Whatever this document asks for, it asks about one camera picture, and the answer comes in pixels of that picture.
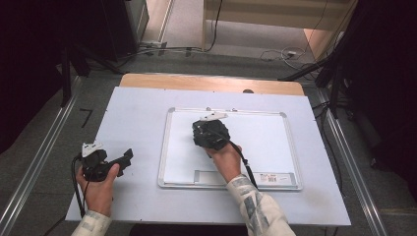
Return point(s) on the white table cover board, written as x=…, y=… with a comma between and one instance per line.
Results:
x=131, y=124

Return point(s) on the dark curtain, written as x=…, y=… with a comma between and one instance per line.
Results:
x=387, y=82
x=26, y=65

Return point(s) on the white label strip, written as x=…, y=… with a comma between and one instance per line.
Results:
x=206, y=177

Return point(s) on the person's left hand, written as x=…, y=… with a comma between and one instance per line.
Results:
x=96, y=195

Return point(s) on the metal floor rail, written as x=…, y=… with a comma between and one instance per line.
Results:
x=357, y=187
x=36, y=164

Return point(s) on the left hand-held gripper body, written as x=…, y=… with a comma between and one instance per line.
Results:
x=95, y=165

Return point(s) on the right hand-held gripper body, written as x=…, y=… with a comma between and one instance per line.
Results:
x=214, y=132

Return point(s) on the black cabinet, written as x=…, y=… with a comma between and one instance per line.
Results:
x=121, y=26

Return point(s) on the metal-framed whiteboard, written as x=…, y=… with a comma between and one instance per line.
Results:
x=262, y=144

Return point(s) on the person's right hand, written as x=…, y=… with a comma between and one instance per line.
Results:
x=226, y=162

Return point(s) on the person's dark clothing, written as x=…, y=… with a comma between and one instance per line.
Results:
x=183, y=230

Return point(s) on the black metal stand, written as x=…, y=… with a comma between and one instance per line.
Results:
x=66, y=75
x=334, y=82

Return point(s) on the wooden table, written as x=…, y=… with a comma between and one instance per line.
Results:
x=196, y=82

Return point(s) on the light wooden furniture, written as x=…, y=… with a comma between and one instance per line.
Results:
x=278, y=13

